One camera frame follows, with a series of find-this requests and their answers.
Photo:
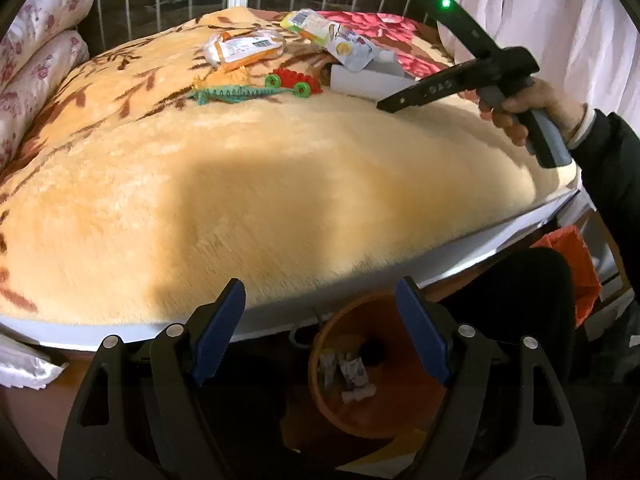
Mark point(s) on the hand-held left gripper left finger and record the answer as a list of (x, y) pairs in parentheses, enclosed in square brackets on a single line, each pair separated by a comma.
[(220, 332)]

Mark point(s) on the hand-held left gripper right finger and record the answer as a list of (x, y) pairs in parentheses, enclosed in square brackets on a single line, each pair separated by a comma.
[(425, 332)]

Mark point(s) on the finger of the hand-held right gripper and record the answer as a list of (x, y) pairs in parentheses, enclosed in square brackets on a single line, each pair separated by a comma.
[(425, 92)]

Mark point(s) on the orange plastic bin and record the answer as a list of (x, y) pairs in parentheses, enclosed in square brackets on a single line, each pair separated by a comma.
[(390, 412)]

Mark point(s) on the white printed snack wrapper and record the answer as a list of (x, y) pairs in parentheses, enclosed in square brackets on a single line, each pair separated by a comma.
[(350, 47)]

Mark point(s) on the red toy with green wheels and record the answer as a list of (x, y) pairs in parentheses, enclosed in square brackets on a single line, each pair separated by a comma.
[(292, 77)]

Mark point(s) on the yellow-green snack packet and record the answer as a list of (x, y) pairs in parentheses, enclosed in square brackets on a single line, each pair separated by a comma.
[(302, 22)]

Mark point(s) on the orange and white food packet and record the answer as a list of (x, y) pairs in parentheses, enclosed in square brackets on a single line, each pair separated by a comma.
[(245, 47)]

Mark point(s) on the green toy lizard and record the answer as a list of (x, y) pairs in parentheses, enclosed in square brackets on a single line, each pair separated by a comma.
[(225, 93)]

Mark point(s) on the person's right forearm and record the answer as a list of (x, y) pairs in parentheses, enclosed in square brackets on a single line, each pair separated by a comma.
[(615, 175)]

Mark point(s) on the person's right hand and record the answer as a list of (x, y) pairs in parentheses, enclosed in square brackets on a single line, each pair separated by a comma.
[(550, 102)]

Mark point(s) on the white cardboard box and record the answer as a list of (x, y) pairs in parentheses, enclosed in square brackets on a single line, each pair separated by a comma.
[(365, 84)]

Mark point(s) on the pale pink curtain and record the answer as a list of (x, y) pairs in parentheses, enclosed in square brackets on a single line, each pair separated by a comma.
[(550, 10)]

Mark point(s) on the red floral blanket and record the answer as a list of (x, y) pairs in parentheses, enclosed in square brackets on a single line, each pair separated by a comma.
[(385, 27)]

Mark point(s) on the crumpled white wrapper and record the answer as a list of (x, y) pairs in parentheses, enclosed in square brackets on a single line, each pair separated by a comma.
[(354, 369)]

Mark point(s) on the person's dark trouser leg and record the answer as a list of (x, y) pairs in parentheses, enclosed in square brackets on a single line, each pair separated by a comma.
[(500, 285)]

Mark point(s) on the yellow plush printed blanket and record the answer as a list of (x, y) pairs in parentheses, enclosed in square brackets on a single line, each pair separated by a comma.
[(250, 210)]

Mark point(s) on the orange plastic bag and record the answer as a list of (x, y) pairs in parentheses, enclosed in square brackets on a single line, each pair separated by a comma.
[(575, 270)]

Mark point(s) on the white satin pillow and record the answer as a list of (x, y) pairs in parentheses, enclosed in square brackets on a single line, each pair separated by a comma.
[(27, 367)]

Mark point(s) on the floral pillow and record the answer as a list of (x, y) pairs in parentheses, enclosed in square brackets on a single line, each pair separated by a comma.
[(40, 92), (50, 12)]

